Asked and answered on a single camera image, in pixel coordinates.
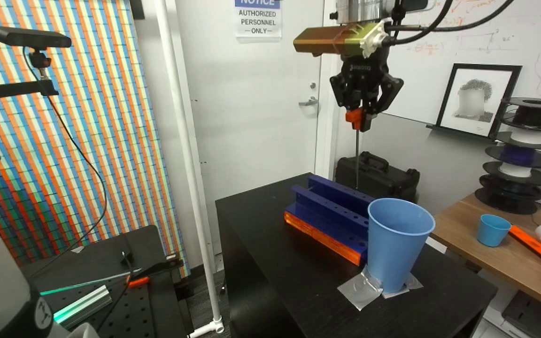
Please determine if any white door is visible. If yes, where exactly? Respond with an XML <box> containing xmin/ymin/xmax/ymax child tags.
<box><xmin>175</xmin><ymin>0</ymin><xmax>326</xmax><ymax>270</ymax></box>

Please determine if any large blue cup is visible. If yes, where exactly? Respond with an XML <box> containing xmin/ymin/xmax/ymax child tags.
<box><xmin>367</xmin><ymin>197</ymin><xmax>436</xmax><ymax>294</ymax></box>

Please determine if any orange and black tool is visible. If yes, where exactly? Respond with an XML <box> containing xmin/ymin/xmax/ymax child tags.
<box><xmin>509</xmin><ymin>225</ymin><xmax>541</xmax><ymax>276</ymax></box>

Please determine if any camera on mount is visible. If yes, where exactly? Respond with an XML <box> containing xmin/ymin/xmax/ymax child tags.
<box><xmin>0</xmin><ymin>25</ymin><xmax>73</xmax><ymax>103</ymax></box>

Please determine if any notice sign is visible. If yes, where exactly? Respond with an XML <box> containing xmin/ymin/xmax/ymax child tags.
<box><xmin>234</xmin><ymin>0</ymin><xmax>283</xmax><ymax>40</ymax></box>

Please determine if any whiteboard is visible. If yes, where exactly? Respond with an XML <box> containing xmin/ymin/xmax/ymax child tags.
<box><xmin>383</xmin><ymin>0</ymin><xmax>541</xmax><ymax>158</ymax></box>

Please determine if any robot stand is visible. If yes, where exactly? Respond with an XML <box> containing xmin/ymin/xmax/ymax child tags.
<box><xmin>19</xmin><ymin>225</ymin><xmax>192</xmax><ymax>338</ymax></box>

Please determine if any wooden desk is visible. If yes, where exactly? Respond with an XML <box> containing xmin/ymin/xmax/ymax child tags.
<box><xmin>429</xmin><ymin>192</ymin><xmax>541</xmax><ymax>316</ymax></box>

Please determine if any aluminium extrusion bar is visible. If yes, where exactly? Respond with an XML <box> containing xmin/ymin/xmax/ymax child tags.
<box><xmin>39</xmin><ymin>269</ymin><xmax>142</xmax><ymax>330</ymax></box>

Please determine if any colourful patterned panel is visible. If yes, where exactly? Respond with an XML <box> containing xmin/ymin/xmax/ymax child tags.
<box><xmin>0</xmin><ymin>0</ymin><xmax>190</xmax><ymax>278</ymax></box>

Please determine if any blue and orange tool rack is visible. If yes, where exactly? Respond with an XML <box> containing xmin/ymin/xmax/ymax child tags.
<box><xmin>284</xmin><ymin>174</ymin><xmax>376</xmax><ymax>267</ymax></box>

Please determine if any black framed picture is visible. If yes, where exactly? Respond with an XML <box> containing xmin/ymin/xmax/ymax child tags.
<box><xmin>432</xmin><ymin>63</ymin><xmax>524</xmax><ymax>140</ymax></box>

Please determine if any orange handled screwdriver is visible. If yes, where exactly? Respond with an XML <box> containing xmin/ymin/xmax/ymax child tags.
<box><xmin>345</xmin><ymin>108</ymin><xmax>364</xmax><ymax>189</ymax></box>

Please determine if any small blue cup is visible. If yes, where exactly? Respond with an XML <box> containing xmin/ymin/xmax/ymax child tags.
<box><xmin>477</xmin><ymin>214</ymin><xmax>512</xmax><ymax>248</ymax></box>

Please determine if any black hard case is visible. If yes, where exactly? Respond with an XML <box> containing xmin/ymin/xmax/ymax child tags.
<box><xmin>335</xmin><ymin>151</ymin><xmax>421</xmax><ymax>204</ymax></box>

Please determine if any black cable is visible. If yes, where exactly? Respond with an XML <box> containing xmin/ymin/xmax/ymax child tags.
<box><xmin>22</xmin><ymin>46</ymin><xmax>108</xmax><ymax>278</ymax></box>

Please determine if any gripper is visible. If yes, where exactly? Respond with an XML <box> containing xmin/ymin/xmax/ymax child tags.
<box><xmin>330</xmin><ymin>47</ymin><xmax>404</xmax><ymax>133</ymax></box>

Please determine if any white pipe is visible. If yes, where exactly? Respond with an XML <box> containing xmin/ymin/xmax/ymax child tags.
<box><xmin>154</xmin><ymin>0</ymin><xmax>225</xmax><ymax>338</ymax></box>

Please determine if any black box under desk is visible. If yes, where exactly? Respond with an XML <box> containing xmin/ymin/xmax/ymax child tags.
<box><xmin>501</xmin><ymin>288</ymin><xmax>541</xmax><ymax>338</ymax></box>

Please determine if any clamp with orange grip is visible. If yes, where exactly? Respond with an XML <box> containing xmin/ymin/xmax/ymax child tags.
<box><xmin>119</xmin><ymin>250</ymin><xmax>185</xmax><ymax>289</ymax></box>

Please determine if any stack of filament spools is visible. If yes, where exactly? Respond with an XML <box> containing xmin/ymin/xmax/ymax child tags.
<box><xmin>474</xmin><ymin>97</ymin><xmax>541</xmax><ymax>215</ymax></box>

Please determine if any silver duct tape patch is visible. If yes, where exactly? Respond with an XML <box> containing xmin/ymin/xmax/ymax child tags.
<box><xmin>337</xmin><ymin>265</ymin><xmax>424</xmax><ymax>312</ymax></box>

